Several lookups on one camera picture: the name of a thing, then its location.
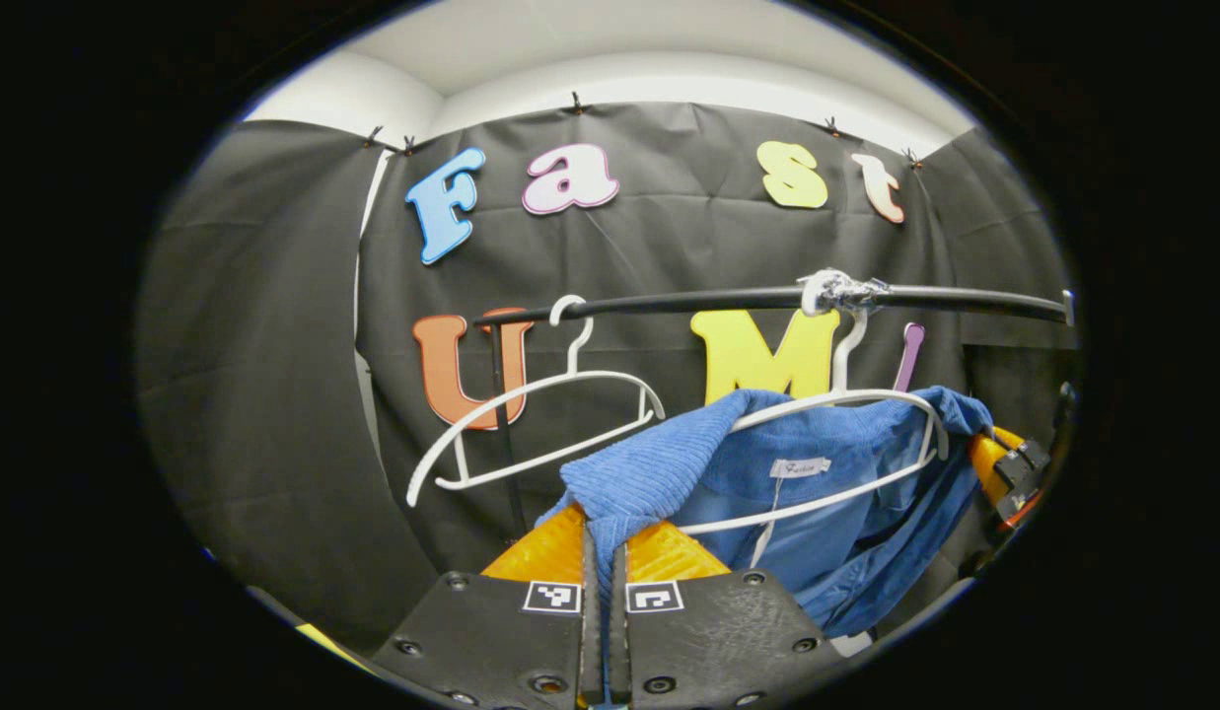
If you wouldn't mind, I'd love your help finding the clear tape wad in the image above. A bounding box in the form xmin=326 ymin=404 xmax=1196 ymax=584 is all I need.
xmin=799 ymin=268 xmax=889 ymax=319

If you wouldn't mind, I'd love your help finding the white clothes hanger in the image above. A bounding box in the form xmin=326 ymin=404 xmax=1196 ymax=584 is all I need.
xmin=677 ymin=296 xmax=951 ymax=536
xmin=405 ymin=294 xmax=667 ymax=509

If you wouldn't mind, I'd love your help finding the blue corduroy jacket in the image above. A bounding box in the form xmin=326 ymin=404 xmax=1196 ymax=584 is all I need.
xmin=536 ymin=387 xmax=995 ymax=640

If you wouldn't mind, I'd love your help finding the black clothes rack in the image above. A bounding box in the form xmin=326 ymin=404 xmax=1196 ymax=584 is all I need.
xmin=474 ymin=279 xmax=1077 ymax=538

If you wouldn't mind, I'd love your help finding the empty white clothes hanger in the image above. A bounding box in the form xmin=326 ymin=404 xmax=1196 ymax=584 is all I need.
xmin=405 ymin=294 xmax=667 ymax=509

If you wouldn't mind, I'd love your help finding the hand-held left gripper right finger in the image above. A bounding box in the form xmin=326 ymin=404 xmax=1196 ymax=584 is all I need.
xmin=608 ymin=519 xmax=845 ymax=710

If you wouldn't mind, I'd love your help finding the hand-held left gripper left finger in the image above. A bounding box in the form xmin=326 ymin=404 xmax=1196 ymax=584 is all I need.
xmin=371 ymin=503 xmax=607 ymax=710

